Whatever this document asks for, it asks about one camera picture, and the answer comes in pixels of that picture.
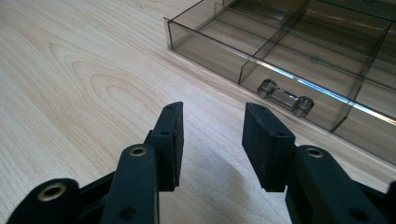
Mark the smoky transparent plastic drawer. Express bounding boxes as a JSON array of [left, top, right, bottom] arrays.
[[163, 0, 396, 166]]

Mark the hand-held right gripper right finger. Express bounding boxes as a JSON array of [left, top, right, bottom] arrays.
[[241, 102, 390, 224]]

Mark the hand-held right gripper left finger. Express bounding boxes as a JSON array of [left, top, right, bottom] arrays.
[[100, 101, 185, 224]]

